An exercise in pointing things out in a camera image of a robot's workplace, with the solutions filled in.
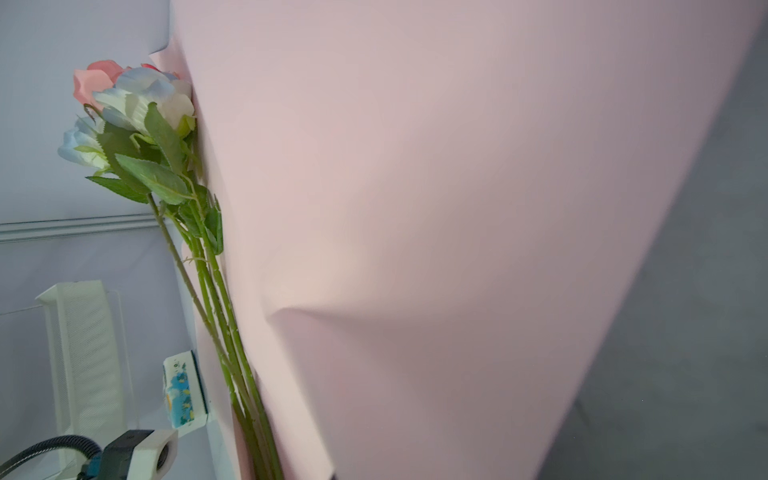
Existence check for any purple pink wrapping paper sheet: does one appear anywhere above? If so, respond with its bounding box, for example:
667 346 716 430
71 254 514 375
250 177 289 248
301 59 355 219
157 1 767 479

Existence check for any white blue fake flower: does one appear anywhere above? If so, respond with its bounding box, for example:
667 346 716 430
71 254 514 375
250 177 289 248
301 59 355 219
92 65 286 480

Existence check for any cream fake rose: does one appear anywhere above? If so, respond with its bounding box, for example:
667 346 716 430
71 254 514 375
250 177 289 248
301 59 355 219
59 116 284 479

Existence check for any red pink fake rose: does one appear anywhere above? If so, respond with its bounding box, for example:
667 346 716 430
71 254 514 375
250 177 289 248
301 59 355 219
73 60 129 111

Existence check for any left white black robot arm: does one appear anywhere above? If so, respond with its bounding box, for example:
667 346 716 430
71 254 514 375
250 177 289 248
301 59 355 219
1 435 102 479

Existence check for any colourful tissue pack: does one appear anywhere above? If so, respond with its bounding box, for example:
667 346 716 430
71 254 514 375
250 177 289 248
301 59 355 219
162 350 208 437

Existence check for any lower white mesh shelf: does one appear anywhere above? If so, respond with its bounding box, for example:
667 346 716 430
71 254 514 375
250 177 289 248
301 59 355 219
37 280 128 447

